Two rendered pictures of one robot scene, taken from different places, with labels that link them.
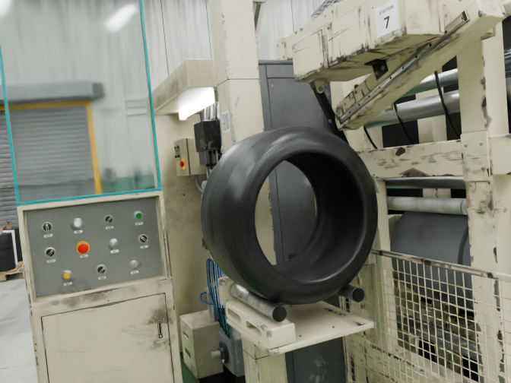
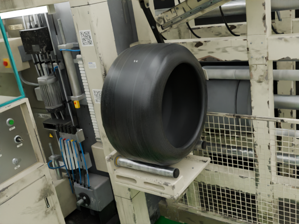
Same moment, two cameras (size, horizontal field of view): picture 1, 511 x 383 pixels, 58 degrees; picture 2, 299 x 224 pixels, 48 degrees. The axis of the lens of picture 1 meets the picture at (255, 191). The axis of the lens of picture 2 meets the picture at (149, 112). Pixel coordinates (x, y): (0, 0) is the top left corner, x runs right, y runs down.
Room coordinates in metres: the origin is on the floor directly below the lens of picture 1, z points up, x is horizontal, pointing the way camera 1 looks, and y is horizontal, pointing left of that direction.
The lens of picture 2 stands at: (0.18, 0.65, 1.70)
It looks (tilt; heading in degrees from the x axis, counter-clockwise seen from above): 20 degrees down; 332
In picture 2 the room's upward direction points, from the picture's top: 10 degrees counter-clockwise
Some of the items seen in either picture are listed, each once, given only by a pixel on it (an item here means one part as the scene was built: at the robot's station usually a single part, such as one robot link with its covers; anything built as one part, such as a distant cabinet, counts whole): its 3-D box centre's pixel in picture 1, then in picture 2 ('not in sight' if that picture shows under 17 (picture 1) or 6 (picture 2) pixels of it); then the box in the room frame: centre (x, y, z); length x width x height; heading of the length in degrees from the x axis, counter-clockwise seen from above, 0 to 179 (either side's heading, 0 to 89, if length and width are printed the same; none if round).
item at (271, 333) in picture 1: (257, 320); (147, 178); (1.47, 0.03, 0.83); 0.36 x 0.09 x 0.06; 24
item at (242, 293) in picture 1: (255, 300); (145, 166); (1.46, 0.03, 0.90); 0.35 x 0.05 x 0.05; 24
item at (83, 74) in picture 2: not in sight; (93, 98); (1.82, 0.09, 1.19); 0.05 x 0.04 x 0.48; 114
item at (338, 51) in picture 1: (368, 41); not in sight; (1.53, -0.42, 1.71); 0.61 x 0.25 x 0.15; 24
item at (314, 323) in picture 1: (295, 321); (163, 170); (1.52, -0.09, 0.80); 0.37 x 0.36 x 0.02; 114
